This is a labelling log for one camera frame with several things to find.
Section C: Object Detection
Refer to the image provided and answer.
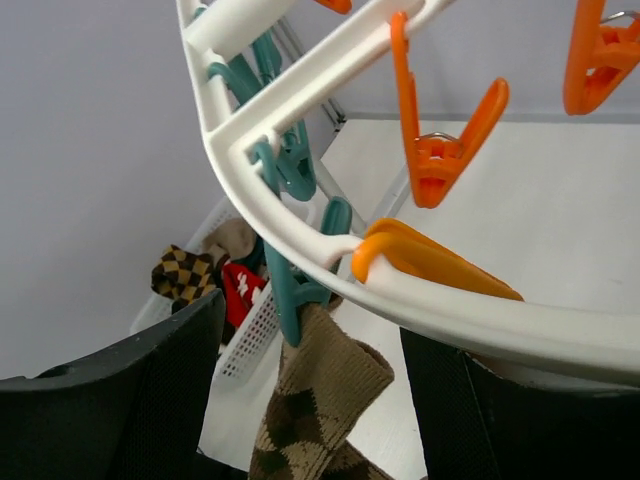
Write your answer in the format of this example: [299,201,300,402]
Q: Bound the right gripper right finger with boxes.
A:
[400,330,639,479]

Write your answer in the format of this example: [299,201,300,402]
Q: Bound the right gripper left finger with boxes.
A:
[1,293,225,479]

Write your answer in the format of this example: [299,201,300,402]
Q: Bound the brown argyle sock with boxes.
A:
[151,245,218,313]
[248,304,395,480]

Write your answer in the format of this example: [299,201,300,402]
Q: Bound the red sock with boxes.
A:
[222,263,267,328]

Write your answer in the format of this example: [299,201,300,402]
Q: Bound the white laundry basket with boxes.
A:
[130,197,279,389]

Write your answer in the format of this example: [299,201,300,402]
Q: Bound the white metal clothes rack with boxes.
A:
[272,17,395,236]

